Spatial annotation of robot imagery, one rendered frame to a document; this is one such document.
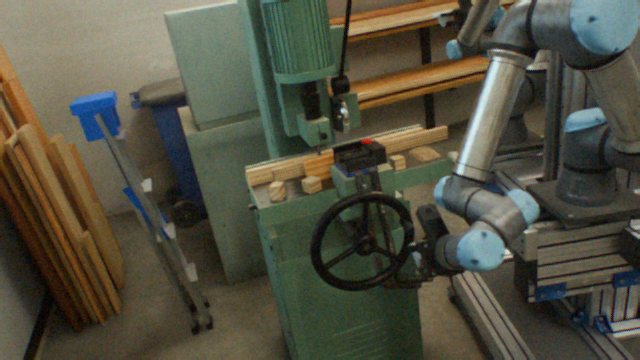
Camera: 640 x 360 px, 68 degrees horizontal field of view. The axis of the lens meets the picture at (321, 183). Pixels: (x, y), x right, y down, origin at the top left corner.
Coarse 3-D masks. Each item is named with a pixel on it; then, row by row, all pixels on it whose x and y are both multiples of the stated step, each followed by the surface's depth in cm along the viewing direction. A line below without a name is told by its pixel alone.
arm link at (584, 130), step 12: (600, 108) 120; (576, 120) 116; (588, 120) 114; (600, 120) 113; (564, 132) 122; (576, 132) 117; (588, 132) 115; (600, 132) 113; (564, 144) 123; (576, 144) 118; (588, 144) 115; (600, 144) 112; (564, 156) 124; (576, 156) 119; (588, 156) 117; (600, 156) 114; (588, 168) 118
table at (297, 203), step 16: (416, 160) 145; (432, 160) 143; (448, 160) 142; (304, 176) 147; (400, 176) 139; (416, 176) 141; (432, 176) 143; (256, 192) 141; (288, 192) 137; (304, 192) 136; (320, 192) 134; (336, 192) 135; (256, 208) 138; (272, 208) 132; (288, 208) 133; (304, 208) 134; (320, 208) 136
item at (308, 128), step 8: (304, 120) 142; (312, 120) 141; (320, 120) 140; (328, 120) 139; (304, 128) 142; (312, 128) 139; (320, 128) 139; (328, 128) 140; (304, 136) 146; (312, 136) 140; (320, 136) 140; (328, 136) 141; (312, 144) 140; (320, 144) 142
